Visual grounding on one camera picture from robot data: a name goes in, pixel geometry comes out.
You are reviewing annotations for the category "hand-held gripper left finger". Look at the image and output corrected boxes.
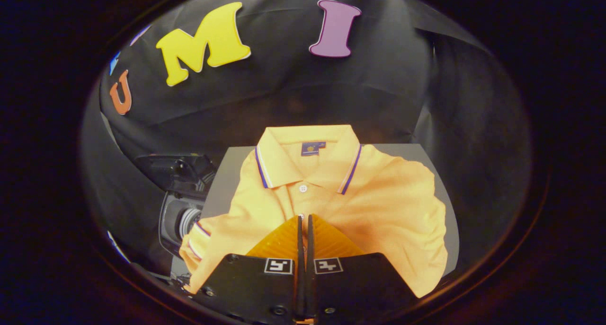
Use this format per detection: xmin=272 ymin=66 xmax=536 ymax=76
xmin=192 ymin=214 xmax=306 ymax=323

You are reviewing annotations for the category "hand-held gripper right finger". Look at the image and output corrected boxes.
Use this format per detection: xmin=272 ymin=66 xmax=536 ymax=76
xmin=306 ymin=214 xmax=420 ymax=323

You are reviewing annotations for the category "orange polo shirt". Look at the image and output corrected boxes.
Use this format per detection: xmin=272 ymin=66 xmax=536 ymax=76
xmin=179 ymin=124 xmax=448 ymax=299

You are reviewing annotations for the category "dark washing machine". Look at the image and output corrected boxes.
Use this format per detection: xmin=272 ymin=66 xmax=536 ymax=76
xmin=135 ymin=154 xmax=218 ymax=288

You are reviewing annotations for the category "grey cabinet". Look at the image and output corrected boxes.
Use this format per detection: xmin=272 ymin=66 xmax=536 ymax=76
xmin=201 ymin=144 xmax=460 ymax=277

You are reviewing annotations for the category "black backdrop cloth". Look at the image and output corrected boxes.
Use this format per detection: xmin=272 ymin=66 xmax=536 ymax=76
xmin=80 ymin=0 xmax=533 ymax=278

